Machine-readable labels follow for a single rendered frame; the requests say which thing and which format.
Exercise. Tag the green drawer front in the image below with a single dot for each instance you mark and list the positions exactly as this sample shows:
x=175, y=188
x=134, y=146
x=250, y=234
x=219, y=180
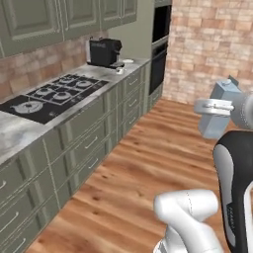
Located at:
x=138, y=115
x=72, y=154
x=74, y=179
x=138, y=97
x=133, y=77
x=29, y=206
x=75, y=128
x=23, y=176
x=39, y=227

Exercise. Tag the black built-in microwave oven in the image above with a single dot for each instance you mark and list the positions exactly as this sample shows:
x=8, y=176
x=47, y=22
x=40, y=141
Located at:
x=161, y=23

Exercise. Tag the white coffee cup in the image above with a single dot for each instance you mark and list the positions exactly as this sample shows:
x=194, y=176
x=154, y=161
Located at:
x=120, y=70

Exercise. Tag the white saucer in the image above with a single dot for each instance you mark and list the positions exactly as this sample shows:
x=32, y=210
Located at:
x=128, y=61

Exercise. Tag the green wall cupboard door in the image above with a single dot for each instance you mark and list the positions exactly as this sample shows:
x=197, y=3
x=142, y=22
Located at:
x=130, y=8
x=29, y=23
x=111, y=11
x=82, y=16

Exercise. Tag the black gas hob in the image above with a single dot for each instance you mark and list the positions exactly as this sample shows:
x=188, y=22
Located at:
x=56, y=95

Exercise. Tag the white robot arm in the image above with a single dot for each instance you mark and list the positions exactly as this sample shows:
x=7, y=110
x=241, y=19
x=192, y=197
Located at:
x=189, y=210

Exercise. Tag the black coffee machine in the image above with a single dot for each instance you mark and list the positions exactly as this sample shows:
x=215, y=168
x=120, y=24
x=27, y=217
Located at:
x=102, y=51

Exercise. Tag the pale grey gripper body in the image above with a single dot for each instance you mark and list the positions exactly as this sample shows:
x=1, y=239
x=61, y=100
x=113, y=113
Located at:
x=212, y=107

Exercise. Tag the green tall oven cabinet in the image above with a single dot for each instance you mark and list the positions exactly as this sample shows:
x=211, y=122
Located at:
x=131, y=33

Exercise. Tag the pale blue milk carton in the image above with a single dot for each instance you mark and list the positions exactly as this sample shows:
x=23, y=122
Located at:
x=214, y=126

